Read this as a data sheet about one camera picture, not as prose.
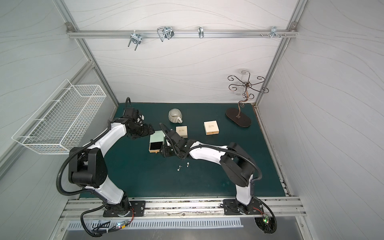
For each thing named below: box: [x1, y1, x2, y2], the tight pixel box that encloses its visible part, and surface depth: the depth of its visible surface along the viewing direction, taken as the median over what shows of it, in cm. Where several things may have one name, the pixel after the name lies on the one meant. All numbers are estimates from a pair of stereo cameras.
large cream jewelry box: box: [203, 120, 220, 136], surface depth 104 cm
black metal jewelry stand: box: [225, 70, 270, 128], surface depth 110 cm
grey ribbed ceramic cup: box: [168, 108, 183, 124], surface depth 107 cm
